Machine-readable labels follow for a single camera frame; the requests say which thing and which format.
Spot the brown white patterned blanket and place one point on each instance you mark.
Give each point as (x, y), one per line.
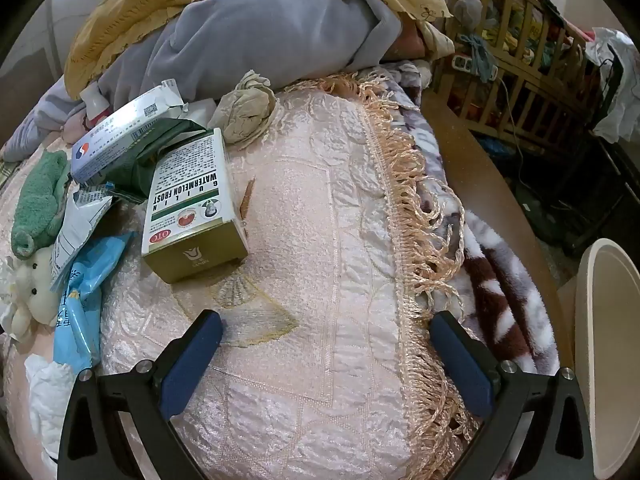
(495, 270)

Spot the white torn plastic packet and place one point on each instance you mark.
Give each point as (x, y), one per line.
(75, 235)

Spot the blue hanging cloth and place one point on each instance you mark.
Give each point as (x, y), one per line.
(480, 55)

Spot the white plush toy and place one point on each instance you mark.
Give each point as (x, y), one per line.
(35, 280)

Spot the beige paper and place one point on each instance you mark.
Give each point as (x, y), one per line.
(245, 110)

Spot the dark green packet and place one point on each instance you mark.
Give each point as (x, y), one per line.
(135, 160)

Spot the white and blue medicine box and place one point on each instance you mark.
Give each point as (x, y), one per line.
(115, 135)

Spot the white bottle with red label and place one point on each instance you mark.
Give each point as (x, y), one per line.
(92, 97)

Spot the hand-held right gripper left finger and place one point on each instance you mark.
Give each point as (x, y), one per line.
(192, 360)

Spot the white plastic bag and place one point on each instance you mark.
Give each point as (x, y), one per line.
(620, 90)

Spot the pink soft item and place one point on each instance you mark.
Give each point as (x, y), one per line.
(80, 130)

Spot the wooden bed frame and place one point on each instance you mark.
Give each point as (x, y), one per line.
(475, 160)

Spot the lavender fleece blanket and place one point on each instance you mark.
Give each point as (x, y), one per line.
(280, 35)

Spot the white power strip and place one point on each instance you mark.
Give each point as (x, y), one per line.
(462, 62)

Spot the green plush toy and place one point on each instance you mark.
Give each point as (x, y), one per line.
(40, 200)

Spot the white waste bin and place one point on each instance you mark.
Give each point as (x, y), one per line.
(610, 335)

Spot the black chair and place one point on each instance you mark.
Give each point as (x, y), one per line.
(600, 195)

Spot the green and white medicine box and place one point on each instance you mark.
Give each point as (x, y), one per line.
(195, 210)

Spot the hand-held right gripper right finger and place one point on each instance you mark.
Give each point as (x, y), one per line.
(460, 365)

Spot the wooden crib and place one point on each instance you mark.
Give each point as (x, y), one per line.
(505, 75)

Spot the blue snack packet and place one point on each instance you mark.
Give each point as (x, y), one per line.
(85, 300)

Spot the small wooden stick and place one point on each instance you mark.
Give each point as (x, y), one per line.
(247, 200)

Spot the colourful clothes pile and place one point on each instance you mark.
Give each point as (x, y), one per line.
(525, 35)

